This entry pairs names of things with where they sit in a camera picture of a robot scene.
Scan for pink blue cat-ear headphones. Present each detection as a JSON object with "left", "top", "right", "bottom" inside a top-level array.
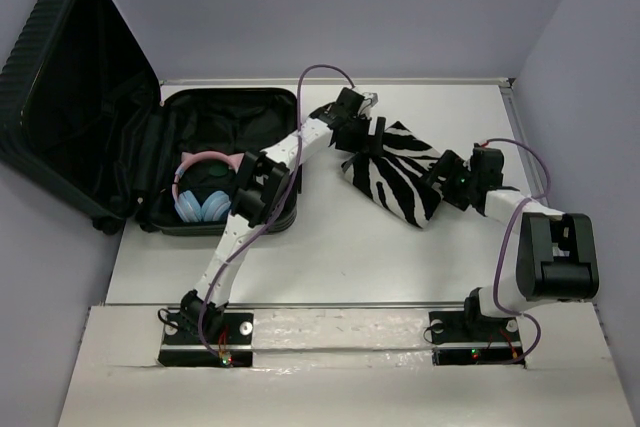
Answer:
[{"left": 171, "top": 151, "right": 244, "bottom": 223}]

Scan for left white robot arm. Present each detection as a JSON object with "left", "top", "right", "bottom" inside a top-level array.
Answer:
[{"left": 174, "top": 87, "right": 378, "bottom": 342}]

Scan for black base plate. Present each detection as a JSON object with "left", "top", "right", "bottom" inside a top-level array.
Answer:
[
  {"left": 423, "top": 310, "right": 524, "bottom": 366},
  {"left": 157, "top": 308, "right": 254, "bottom": 369}
]

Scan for black hard-shell suitcase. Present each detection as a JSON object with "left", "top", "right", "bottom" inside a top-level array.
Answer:
[{"left": 1, "top": 0, "right": 297, "bottom": 237}]

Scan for green round disc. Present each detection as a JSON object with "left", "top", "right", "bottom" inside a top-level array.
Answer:
[{"left": 208, "top": 162, "right": 229, "bottom": 178}]

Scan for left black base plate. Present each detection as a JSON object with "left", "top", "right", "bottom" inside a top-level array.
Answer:
[{"left": 157, "top": 308, "right": 254, "bottom": 369}]

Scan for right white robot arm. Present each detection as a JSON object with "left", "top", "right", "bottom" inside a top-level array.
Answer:
[{"left": 422, "top": 142, "right": 600, "bottom": 339}]

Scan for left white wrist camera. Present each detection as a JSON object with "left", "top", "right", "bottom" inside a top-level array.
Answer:
[{"left": 360, "top": 92, "right": 378, "bottom": 110}]

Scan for zebra print pouch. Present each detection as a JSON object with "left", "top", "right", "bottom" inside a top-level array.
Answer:
[{"left": 341, "top": 121, "right": 442, "bottom": 229}]

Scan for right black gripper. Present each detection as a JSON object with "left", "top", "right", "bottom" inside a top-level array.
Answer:
[{"left": 417, "top": 149, "right": 478, "bottom": 211}]

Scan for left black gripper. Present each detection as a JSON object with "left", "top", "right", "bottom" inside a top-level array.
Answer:
[{"left": 336, "top": 115, "right": 385, "bottom": 158}]

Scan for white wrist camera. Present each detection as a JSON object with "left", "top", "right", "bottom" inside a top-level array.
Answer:
[
  {"left": 360, "top": 92, "right": 378, "bottom": 110},
  {"left": 473, "top": 140, "right": 491, "bottom": 154}
]

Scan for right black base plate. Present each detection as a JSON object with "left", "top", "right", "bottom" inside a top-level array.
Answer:
[{"left": 423, "top": 310, "right": 524, "bottom": 366}]

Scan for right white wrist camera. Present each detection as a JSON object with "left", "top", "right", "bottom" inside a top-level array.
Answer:
[{"left": 473, "top": 140, "right": 491, "bottom": 154}]

